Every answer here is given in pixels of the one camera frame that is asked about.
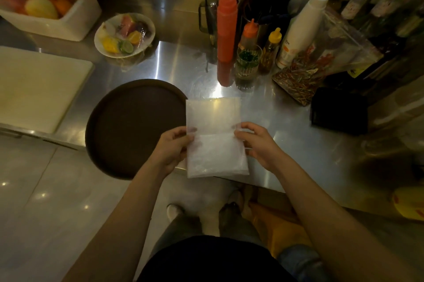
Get person's right shoe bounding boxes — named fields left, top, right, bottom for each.
left=225, top=189, right=246, bottom=213

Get white plate of cut fruit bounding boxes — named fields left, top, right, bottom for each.
left=94, top=13, right=156, bottom=59

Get white bottle with white cap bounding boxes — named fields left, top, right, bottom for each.
left=276, top=0, right=330, bottom=69

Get clear bag of white powder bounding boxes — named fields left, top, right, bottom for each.
left=185, top=97, right=250, bottom=179

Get glass with green garnish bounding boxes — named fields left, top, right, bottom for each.
left=235, top=45, right=263, bottom=91

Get person's right forearm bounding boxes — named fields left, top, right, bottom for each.
left=273, top=154, right=424, bottom=282

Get white cutting board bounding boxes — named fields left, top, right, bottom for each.
left=0, top=46, right=95, bottom=134

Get black ice bucket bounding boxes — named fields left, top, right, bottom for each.
left=239, top=0, right=295, bottom=48

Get black box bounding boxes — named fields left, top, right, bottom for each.
left=310, top=87, right=369, bottom=136

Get person's shoe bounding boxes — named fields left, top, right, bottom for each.
left=225, top=189, right=246, bottom=213
left=166, top=204, right=185, bottom=223

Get tall red squeeze bottle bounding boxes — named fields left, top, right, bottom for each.
left=217, top=0, right=238, bottom=63

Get yellow container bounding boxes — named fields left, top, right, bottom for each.
left=392, top=187, right=424, bottom=221

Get person's left forearm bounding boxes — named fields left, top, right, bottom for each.
left=62, top=159, right=173, bottom=282

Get white tub of fruit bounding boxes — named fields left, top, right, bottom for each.
left=0, top=0, right=102, bottom=42

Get person's left shoe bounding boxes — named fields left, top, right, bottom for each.
left=166, top=204, right=185, bottom=223

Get round brown serving tray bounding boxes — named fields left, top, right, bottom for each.
left=85, top=79, right=188, bottom=180

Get person's black shirt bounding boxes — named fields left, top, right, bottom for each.
left=137, top=235, right=297, bottom=282

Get person's left hand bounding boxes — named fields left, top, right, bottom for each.
left=149, top=126, right=197, bottom=178

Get person's right hand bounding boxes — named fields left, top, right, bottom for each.
left=233, top=122, right=286, bottom=175

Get small orange-capped squeeze bottle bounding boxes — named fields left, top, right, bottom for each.
left=238, top=19, right=259, bottom=51

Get small yellow-capped squeeze bottle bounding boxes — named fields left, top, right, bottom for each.
left=259, top=27, right=282, bottom=73

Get clear bag of dried chilies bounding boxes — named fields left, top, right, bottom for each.
left=272, top=7, right=384, bottom=107

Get person's legs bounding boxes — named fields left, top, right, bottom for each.
left=150, top=204, right=332, bottom=282

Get orange cloth under counter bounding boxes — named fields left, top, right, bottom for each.
left=241, top=186, right=313, bottom=259

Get row of liquor bottles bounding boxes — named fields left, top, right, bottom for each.
left=288, top=0, right=424, bottom=80

